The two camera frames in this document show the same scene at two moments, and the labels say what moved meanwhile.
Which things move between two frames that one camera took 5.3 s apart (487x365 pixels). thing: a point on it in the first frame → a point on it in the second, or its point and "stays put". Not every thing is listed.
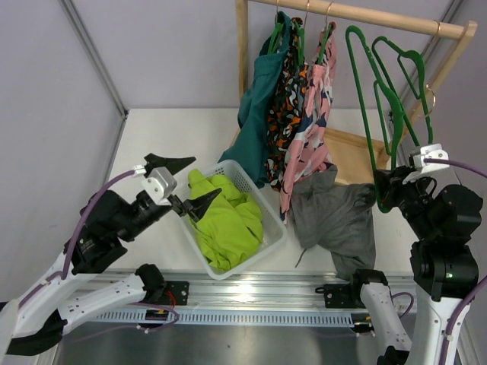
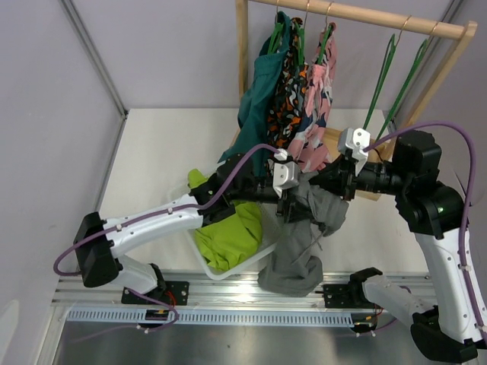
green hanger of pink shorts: [328, 32] stays put
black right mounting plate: [342, 296] stays put
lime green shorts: [230, 231] stays put
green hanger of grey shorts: [393, 96] → [383, 77]
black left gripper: [197, 206] → [296, 211]
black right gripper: [391, 182] → [338, 176]
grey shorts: [338, 217] → [294, 270]
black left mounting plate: [176, 293] stays put
